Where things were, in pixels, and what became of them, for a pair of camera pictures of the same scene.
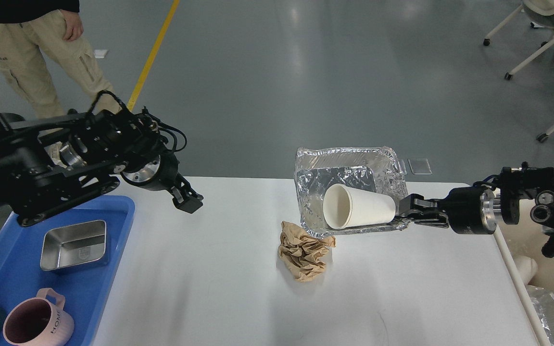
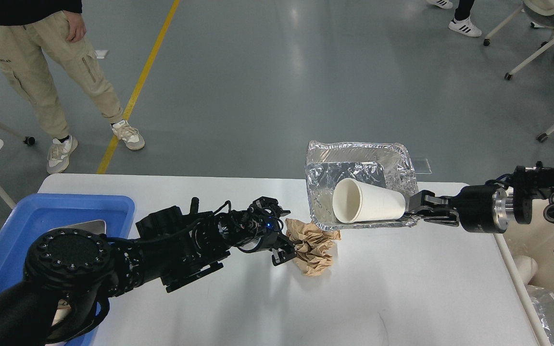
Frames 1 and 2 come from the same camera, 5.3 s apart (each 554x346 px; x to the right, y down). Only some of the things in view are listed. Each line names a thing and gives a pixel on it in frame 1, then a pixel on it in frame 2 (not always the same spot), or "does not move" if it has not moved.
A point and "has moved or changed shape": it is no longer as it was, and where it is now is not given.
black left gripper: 160,172 -> 257,229
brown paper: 302,253 has moved or changed shape
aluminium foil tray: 375,169 has moved or changed shape
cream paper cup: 343,207 has moved or changed shape
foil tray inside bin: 552,317 does not move
